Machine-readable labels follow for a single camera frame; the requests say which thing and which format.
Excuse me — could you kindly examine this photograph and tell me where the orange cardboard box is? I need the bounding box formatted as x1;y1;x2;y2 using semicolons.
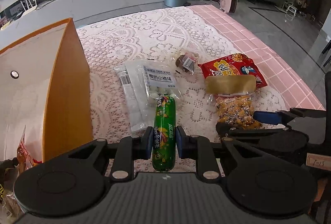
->
0;18;94;171

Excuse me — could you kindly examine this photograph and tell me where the white router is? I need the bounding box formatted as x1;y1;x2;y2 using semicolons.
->
22;0;38;17

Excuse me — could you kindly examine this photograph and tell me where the white lace tablecloth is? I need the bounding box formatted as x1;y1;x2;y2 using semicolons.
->
75;5;288;175

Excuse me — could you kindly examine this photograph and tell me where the red snack packet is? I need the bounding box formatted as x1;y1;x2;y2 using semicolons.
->
198;53;268;89

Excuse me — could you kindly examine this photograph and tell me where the clear packet with brown snack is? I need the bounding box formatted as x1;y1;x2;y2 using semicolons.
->
175;51;200;75

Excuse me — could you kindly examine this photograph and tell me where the white step stool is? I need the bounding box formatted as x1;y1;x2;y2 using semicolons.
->
284;2;298;17

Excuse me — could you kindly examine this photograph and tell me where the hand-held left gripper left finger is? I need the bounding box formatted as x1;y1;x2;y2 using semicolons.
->
62;126;154;180

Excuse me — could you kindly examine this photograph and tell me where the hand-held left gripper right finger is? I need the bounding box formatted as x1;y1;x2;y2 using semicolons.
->
176;126;261;180

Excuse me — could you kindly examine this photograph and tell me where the pink heater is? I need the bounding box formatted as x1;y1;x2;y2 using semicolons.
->
219;0;239;14

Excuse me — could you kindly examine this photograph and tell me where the white silver snack packet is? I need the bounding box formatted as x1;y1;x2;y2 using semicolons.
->
114;60;182;133

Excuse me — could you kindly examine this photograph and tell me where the yellow snack clear packet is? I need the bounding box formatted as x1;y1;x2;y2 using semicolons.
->
213;95;263;132

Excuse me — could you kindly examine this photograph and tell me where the yellow cake packet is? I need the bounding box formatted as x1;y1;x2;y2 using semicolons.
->
205;74;257;98

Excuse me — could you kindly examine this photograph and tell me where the beige snack packet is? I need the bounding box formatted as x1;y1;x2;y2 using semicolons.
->
0;183;24;223

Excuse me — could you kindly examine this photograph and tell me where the dark dates packet green label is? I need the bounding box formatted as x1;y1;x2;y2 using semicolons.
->
0;159;20;183

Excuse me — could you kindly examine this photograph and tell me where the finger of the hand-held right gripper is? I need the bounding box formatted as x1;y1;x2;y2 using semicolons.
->
253;107;327;126
216;123;296;141

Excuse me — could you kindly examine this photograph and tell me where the green sausage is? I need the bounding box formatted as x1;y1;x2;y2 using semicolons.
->
151;94;176;172

